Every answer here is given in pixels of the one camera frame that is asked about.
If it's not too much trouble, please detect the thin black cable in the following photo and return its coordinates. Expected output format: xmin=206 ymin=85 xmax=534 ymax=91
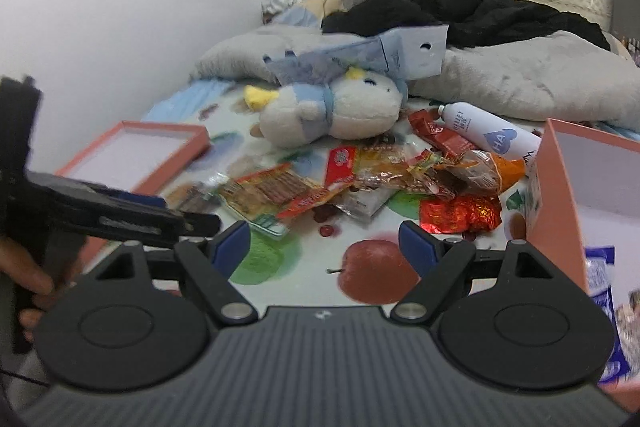
xmin=0 ymin=367 xmax=51 ymax=389

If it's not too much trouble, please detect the black clothing heap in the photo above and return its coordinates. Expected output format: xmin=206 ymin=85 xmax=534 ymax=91
xmin=321 ymin=0 xmax=612 ymax=50

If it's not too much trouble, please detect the blue white plush penguin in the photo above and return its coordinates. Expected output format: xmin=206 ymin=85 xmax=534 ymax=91
xmin=243 ymin=67 xmax=408 ymax=148

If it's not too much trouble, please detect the grey blanket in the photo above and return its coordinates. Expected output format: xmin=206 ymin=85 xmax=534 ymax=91
xmin=190 ymin=24 xmax=640 ymax=122

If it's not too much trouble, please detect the pile of snack packets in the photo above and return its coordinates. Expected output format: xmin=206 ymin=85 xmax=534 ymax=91
xmin=167 ymin=142 xmax=526 ymax=240

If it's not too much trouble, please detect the pink box lid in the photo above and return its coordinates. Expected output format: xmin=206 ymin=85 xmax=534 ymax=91
xmin=54 ymin=121 xmax=211 ymax=198

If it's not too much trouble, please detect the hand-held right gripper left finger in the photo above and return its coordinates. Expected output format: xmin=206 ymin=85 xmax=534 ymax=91
xmin=75 ymin=221 xmax=258 ymax=327

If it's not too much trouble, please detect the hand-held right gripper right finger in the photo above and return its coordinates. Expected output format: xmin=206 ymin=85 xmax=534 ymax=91
xmin=391 ymin=221 xmax=566 ymax=324

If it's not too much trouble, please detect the blue white snack packet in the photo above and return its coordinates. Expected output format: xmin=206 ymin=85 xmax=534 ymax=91
xmin=584 ymin=247 xmax=628 ymax=380

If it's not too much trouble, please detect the pale blue plastic package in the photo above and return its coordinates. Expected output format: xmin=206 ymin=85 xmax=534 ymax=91
xmin=263 ymin=24 xmax=448 ymax=88

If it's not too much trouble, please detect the person's left hand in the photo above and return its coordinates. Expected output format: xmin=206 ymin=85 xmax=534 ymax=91
xmin=0 ymin=237 xmax=56 ymax=345

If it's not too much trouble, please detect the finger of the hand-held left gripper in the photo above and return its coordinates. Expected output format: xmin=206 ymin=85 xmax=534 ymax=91
xmin=27 ymin=171 xmax=168 ymax=214
xmin=30 ymin=204 xmax=222 ymax=253

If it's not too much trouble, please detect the white spray bottle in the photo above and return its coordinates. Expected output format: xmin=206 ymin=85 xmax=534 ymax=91
xmin=437 ymin=102 xmax=543 ymax=162

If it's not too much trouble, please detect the pink cardboard box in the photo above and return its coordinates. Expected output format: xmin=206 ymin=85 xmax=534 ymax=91
xmin=525 ymin=117 xmax=640 ymax=408

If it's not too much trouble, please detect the fruit print sheet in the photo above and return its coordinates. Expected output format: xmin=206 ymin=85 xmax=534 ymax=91
xmin=50 ymin=82 xmax=640 ymax=308

